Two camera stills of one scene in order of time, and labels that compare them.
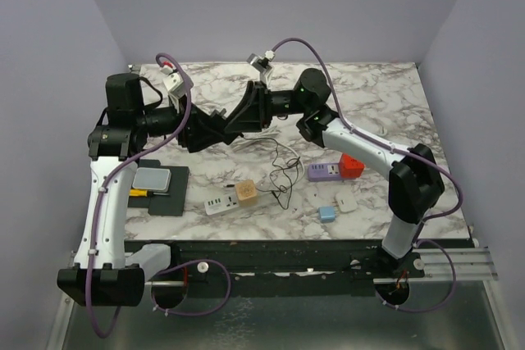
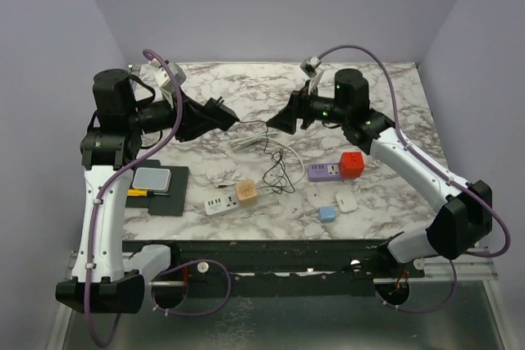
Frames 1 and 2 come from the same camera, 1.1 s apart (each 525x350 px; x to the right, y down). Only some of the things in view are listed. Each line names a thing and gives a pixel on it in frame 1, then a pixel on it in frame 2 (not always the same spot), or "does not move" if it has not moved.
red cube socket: [350, 167] does not move
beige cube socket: [246, 193] does not move
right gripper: [254, 111] → [299, 107]
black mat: [171, 202] does not move
